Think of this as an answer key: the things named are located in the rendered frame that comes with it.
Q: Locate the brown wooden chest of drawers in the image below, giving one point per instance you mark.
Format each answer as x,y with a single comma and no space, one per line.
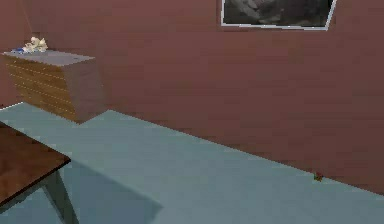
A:
43,83

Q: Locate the small green red object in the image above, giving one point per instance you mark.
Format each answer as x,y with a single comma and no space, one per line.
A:
318,176

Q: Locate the cream crumpled object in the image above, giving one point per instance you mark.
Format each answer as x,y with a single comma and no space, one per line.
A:
36,44

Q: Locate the brown wooden table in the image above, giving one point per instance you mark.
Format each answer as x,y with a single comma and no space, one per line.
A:
23,160

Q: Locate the small blue object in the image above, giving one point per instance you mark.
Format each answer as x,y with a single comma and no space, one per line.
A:
18,50

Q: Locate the framed dark wall picture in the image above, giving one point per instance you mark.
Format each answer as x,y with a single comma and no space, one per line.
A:
276,11

